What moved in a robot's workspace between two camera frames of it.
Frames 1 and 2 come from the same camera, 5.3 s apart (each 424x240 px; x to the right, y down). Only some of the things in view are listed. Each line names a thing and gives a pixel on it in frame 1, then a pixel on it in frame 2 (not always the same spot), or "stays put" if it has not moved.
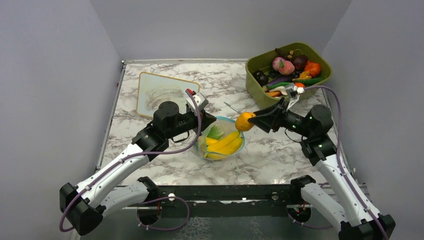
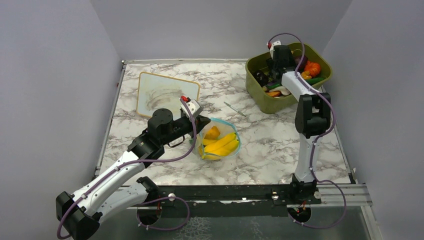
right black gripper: (267, 120) -> (291, 63)
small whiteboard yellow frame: (154, 89) stays put
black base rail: (229, 201) stays put
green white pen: (234, 108) stays put
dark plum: (261, 77) stays put
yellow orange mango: (241, 123) -> (213, 133)
